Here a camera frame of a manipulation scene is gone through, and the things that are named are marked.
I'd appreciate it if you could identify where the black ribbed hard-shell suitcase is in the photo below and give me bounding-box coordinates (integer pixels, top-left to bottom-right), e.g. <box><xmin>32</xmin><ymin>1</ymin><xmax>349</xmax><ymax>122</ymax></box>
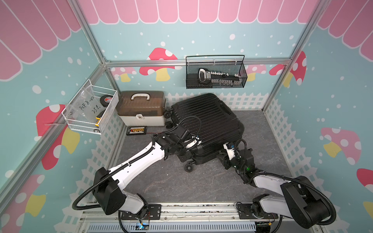
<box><xmin>164</xmin><ymin>93</ymin><xmax>245</xmax><ymax>165</ymax></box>

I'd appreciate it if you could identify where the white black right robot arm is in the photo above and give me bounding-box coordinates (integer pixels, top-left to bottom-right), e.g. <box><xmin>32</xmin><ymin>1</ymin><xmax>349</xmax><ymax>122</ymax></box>
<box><xmin>217</xmin><ymin>139</ymin><xmax>337</xmax><ymax>229</ymax></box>

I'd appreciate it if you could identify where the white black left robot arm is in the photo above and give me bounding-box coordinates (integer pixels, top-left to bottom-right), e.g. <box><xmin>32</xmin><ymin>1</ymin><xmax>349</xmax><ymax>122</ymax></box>
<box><xmin>71</xmin><ymin>116</ymin><xmax>202</xmax><ymax>219</ymax></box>

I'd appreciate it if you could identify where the black box with orange parts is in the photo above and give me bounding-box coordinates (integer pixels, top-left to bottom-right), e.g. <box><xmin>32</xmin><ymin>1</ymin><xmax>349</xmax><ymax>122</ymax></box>
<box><xmin>126</xmin><ymin>126</ymin><xmax>147</xmax><ymax>136</ymax></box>

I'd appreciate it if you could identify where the brown lidded white toolbox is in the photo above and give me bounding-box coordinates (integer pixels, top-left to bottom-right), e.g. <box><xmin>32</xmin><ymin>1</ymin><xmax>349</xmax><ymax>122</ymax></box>
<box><xmin>116</xmin><ymin>91</ymin><xmax>166</xmax><ymax>126</ymax></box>

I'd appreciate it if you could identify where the socket wrench set in basket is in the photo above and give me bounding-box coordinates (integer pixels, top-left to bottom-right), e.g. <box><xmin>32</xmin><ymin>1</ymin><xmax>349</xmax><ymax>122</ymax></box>
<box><xmin>198</xmin><ymin>69</ymin><xmax>242</xmax><ymax>86</ymax></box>

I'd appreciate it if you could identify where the yellow black tool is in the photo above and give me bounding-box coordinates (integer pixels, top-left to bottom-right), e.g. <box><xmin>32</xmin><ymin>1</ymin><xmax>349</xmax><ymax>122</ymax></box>
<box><xmin>95</xmin><ymin>111</ymin><xmax>105</xmax><ymax>127</ymax></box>

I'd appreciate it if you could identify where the black tape roll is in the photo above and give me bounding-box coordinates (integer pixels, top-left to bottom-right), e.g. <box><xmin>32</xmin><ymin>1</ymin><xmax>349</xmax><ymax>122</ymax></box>
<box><xmin>100</xmin><ymin>95</ymin><xmax>113</xmax><ymax>107</ymax></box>

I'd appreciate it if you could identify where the plastic bag with writing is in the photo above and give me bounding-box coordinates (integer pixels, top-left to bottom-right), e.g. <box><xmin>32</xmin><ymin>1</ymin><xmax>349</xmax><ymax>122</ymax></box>
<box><xmin>71</xmin><ymin>87</ymin><xmax>103</xmax><ymax>123</ymax></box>

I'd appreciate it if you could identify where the black wire mesh wall basket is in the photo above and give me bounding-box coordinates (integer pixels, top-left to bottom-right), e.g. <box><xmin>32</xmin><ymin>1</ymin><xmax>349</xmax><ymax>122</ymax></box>
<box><xmin>185</xmin><ymin>55</ymin><xmax>248</xmax><ymax>89</ymax></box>

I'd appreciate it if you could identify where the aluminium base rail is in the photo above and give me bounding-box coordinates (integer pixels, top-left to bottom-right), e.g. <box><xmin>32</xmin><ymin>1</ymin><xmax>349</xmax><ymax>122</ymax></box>
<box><xmin>76</xmin><ymin>202</ymin><xmax>326</xmax><ymax>233</ymax></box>

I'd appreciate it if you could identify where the clear wire wall basket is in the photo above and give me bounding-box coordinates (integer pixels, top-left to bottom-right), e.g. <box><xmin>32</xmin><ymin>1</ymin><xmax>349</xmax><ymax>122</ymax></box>
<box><xmin>62</xmin><ymin>80</ymin><xmax>119</xmax><ymax>135</ymax></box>

